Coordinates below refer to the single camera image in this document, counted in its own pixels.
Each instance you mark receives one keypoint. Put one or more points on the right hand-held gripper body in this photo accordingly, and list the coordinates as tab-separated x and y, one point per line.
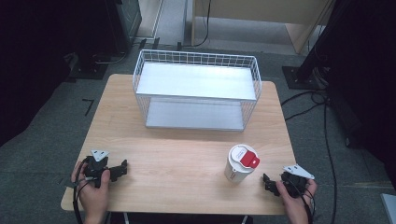
295	182

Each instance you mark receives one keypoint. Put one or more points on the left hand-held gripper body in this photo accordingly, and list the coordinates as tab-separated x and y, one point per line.
95	166

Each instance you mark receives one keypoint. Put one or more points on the white cup with red lid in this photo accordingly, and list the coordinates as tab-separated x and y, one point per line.
238	172

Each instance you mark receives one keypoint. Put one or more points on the person's right hand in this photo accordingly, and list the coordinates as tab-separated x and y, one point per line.
294	205

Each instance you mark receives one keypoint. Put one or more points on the person's left hand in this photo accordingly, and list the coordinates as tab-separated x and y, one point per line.
93	197

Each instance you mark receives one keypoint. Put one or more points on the white table leg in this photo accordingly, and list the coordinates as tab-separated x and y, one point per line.
126	218
245	219

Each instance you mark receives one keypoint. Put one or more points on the pale grey flat box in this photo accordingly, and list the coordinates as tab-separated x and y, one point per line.
389	208

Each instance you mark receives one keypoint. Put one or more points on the black curtain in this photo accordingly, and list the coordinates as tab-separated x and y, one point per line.
364	77
34	62

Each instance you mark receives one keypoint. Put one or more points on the black cabinet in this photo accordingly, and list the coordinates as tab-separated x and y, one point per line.
123	25

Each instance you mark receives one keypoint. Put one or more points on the light wooden board furniture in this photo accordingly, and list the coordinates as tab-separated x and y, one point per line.
264	11

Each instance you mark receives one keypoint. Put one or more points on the black stand base plate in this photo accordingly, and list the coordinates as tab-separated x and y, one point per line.
300	79
88	70

